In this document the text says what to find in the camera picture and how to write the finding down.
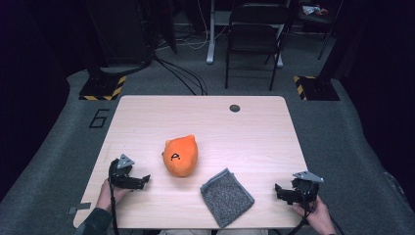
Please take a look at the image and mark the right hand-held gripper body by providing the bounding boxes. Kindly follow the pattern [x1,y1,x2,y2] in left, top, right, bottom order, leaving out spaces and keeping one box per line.
[290,170,325,206]

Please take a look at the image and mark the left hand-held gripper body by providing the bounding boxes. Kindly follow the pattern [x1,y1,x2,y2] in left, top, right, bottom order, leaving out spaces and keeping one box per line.
[108,154,145,191]

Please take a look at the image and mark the orange plush toy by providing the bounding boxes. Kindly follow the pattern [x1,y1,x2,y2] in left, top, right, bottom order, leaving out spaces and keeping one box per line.
[161,133,199,178]

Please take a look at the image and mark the grey cloth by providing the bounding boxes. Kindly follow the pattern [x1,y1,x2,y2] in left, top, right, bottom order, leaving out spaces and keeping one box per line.
[200,167,255,229]

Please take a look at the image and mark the person's left hand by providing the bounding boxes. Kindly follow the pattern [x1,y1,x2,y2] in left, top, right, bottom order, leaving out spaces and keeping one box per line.
[96,178,132,213]

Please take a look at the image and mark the person's right hand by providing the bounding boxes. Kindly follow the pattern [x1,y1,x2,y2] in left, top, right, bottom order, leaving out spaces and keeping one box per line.
[292,195,337,235]

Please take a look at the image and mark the black stand base striped edge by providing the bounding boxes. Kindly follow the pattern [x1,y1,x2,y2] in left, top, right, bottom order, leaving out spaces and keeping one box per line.
[293,75,341,102]
[78,75,127,102]

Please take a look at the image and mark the black cabinet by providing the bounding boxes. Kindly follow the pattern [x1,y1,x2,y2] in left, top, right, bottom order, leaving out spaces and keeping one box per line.
[86,0,155,67]

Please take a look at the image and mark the white desk leg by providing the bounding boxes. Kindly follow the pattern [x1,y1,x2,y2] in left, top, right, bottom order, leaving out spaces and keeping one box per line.
[206,0,217,65]

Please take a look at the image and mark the black folding chair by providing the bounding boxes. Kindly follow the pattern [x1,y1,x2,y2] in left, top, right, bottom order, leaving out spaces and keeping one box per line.
[224,2,292,92]

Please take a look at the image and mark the orange and white items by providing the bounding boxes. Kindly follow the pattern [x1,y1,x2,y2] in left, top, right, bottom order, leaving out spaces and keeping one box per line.
[301,4,330,17]

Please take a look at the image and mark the right hand-held gripper cable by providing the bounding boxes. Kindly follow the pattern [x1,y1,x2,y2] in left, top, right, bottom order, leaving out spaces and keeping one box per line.
[287,195,316,235]

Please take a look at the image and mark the hand-held gripper cable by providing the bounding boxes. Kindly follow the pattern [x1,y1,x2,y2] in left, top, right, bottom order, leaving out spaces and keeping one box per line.
[108,182,120,235]
[287,195,316,235]

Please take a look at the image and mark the left hand-held gripper cable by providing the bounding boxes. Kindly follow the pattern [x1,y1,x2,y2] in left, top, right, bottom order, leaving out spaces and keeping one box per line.
[108,182,120,235]

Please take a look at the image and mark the grey metal table bracket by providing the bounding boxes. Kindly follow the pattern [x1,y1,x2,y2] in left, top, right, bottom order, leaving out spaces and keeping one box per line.
[67,202,92,215]

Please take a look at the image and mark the thin black cable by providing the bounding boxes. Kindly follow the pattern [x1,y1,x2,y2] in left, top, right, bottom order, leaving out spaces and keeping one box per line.
[329,214,346,235]

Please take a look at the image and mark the black floor cables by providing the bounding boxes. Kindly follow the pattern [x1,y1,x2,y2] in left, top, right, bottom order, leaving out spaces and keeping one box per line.
[153,55,208,96]

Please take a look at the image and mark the white floor cable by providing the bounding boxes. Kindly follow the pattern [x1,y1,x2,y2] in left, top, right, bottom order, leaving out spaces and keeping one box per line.
[156,0,229,52]

